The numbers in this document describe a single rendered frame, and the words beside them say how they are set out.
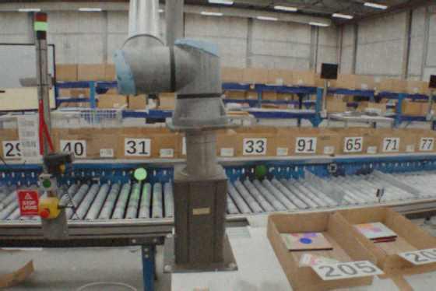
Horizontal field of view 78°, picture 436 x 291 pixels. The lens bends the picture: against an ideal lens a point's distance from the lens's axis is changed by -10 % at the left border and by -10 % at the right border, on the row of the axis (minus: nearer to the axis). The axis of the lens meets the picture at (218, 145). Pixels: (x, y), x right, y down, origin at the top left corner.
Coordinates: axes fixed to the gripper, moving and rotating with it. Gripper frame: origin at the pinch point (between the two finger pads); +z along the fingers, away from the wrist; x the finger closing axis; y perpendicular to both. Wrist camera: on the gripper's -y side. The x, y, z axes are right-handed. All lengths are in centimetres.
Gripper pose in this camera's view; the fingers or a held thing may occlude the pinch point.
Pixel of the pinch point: (147, 111)
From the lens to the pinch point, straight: 196.6
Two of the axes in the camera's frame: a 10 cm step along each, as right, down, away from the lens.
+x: -1.9, -2.2, 9.6
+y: 9.8, 0.0, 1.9
